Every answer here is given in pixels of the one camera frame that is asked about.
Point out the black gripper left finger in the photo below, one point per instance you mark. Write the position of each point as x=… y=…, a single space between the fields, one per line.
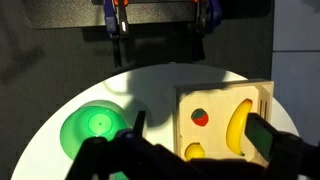
x=140 y=121

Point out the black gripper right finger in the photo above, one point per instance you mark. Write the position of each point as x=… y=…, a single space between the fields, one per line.
x=263 y=136

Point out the green plastic bowl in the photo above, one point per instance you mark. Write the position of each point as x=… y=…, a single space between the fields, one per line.
x=93 y=128

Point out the yellow toy banana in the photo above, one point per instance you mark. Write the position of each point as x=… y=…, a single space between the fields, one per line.
x=237 y=125

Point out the light wooden tray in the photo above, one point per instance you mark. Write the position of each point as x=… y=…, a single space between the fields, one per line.
x=220 y=100

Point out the blue clamp with orange trigger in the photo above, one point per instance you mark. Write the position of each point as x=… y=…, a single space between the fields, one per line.
x=205 y=20
x=115 y=20

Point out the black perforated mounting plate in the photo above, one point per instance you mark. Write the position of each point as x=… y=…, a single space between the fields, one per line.
x=66 y=13

